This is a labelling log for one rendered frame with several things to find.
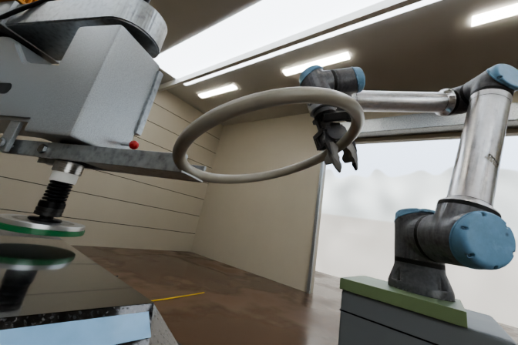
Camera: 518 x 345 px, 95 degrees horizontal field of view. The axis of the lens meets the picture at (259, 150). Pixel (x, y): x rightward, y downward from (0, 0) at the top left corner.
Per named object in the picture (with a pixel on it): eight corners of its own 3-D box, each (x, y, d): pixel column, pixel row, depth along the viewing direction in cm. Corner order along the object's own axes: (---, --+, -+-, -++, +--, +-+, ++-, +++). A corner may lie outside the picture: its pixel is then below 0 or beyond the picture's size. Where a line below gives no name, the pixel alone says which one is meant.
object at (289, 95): (119, 146, 44) (120, 132, 45) (220, 193, 89) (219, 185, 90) (392, 61, 37) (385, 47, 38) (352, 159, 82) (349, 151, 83)
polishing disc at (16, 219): (-24, 215, 66) (-21, 210, 67) (56, 221, 85) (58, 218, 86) (24, 229, 59) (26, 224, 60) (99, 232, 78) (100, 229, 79)
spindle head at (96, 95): (-17, 135, 76) (46, 27, 90) (52, 156, 97) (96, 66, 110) (64, 145, 66) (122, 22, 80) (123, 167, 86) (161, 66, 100)
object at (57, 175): (43, 178, 74) (48, 167, 75) (65, 182, 80) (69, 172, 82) (58, 181, 72) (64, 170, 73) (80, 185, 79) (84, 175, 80)
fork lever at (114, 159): (-13, 148, 76) (-6, 134, 77) (49, 165, 93) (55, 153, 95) (173, 168, 57) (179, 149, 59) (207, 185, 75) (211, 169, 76)
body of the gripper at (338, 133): (336, 151, 79) (325, 120, 84) (352, 139, 72) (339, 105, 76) (317, 152, 77) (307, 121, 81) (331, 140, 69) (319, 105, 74)
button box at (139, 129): (119, 131, 92) (143, 70, 100) (124, 134, 94) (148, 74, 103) (136, 132, 89) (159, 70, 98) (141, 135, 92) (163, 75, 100)
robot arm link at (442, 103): (457, 98, 110) (314, 95, 104) (483, 82, 98) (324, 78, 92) (464, 121, 106) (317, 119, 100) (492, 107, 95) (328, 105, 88)
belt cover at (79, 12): (-49, 32, 104) (-29, 5, 109) (17, 70, 127) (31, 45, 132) (124, 21, 78) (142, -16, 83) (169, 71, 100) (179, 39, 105)
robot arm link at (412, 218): (423, 262, 92) (422, 216, 97) (462, 269, 76) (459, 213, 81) (385, 254, 91) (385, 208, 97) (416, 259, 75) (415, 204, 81)
